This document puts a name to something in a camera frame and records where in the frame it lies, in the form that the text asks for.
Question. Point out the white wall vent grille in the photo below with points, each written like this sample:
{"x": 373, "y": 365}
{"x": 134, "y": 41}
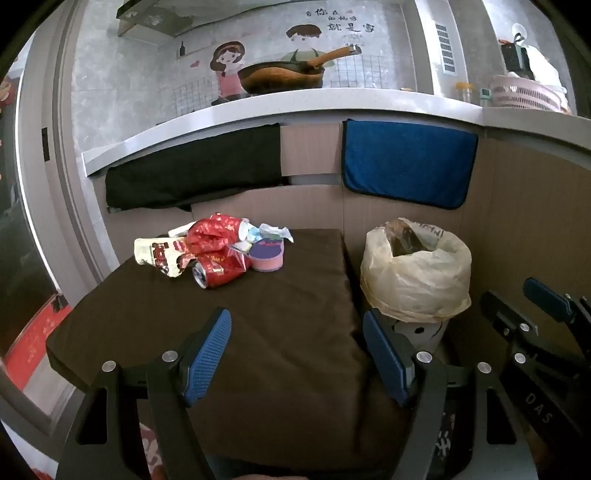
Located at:
{"x": 444, "y": 48}

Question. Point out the blue towel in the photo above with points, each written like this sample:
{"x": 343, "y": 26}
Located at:
{"x": 406, "y": 161}

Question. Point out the red wall decoration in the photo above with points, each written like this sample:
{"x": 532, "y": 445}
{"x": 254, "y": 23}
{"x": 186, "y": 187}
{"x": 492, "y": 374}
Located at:
{"x": 3, "y": 92}

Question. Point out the white trash bin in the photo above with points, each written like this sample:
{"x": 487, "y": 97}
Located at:
{"x": 418, "y": 339}

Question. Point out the cartoon wall decal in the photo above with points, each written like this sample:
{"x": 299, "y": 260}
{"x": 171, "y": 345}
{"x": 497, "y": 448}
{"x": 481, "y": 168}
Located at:
{"x": 231, "y": 60}

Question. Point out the red patterned paper cup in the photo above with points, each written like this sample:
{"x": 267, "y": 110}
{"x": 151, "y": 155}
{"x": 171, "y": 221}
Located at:
{"x": 214, "y": 233}

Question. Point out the small green container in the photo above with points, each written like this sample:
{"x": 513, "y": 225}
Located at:
{"x": 485, "y": 98}

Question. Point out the brown plastic bag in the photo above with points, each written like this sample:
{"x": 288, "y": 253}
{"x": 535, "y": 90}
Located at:
{"x": 405, "y": 237}

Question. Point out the glass jar with yellow lid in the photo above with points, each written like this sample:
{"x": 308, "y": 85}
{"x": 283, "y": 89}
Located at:
{"x": 465, "y": 92}

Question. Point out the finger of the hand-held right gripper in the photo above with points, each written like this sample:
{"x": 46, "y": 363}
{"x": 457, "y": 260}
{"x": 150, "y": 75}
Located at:
{"x": 505, "y": 316}
{"x": 549, "y": 296}

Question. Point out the black cloth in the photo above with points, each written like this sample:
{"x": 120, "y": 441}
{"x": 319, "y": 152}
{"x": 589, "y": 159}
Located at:
{"x": 194, "y": 166}

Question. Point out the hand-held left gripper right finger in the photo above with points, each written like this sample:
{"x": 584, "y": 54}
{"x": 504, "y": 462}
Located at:
{"x": 385, "y": 357}

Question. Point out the red floor mat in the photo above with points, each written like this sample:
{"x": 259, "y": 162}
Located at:
{"x": 34, "y": 341}

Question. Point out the translucent plastic bin liner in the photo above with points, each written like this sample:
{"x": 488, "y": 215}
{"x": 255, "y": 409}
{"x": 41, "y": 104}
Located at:
{"x": 415, "y": 281}

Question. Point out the range hood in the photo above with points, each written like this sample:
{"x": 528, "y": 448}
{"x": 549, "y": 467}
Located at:
{"x": 157, "y": 18}

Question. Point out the white kitchen counter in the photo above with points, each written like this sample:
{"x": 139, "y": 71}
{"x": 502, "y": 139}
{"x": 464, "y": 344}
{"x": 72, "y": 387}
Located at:
{"x": 323, "y": 104}

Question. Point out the white and blue packet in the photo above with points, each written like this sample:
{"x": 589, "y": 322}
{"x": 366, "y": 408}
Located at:
{"x": 272, "y": 230}

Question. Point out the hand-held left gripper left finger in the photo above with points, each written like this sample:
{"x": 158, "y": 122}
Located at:
{"x": 207, "y": 357}

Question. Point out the crushed red drink can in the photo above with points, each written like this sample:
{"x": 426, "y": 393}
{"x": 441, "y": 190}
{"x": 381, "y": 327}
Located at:
{"x": 219, "y": 273}

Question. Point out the brown cardboard panel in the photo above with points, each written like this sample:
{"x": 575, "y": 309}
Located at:
{"x": 521, "y": 207}
{"x": 295, "y": 207}

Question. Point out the pink plastic basket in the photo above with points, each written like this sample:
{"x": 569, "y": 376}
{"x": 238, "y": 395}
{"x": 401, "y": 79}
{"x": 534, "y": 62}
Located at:
{"x": 526, "y": 92}

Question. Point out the white paper scrap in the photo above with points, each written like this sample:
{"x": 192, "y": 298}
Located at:
{"x": 179, "y": 229}

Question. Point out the white plastic bag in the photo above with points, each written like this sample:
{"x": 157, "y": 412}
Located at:
{"x": 542, "y": 62}

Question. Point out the black box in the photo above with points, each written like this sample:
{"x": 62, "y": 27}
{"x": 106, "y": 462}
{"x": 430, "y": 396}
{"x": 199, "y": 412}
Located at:
{"x": 513, "y": 56}

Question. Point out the cream and red snack wrapper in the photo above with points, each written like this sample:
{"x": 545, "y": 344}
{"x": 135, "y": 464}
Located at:
{"x": 154, "y": 254}

